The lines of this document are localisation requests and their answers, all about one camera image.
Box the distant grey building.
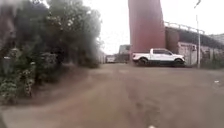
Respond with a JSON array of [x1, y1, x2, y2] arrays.
[[115, 44, 132, 63]]

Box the brown dirt road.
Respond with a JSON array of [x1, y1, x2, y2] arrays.
[[0, 62, 224, 128]]

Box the white pickup truck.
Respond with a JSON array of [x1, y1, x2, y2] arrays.
[[131, 47, 186, 67]]

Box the tall red round tower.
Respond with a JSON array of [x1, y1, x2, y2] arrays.
[[127, 0, 167, 54]]

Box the dense green trees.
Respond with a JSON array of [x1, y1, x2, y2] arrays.
[[0, 0, 103, 105]]

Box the pale pole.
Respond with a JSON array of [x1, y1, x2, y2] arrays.
[[193, 0, 202, 69]]

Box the grey building with railing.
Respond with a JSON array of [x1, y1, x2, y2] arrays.
[[164, 21, 224, 68]]

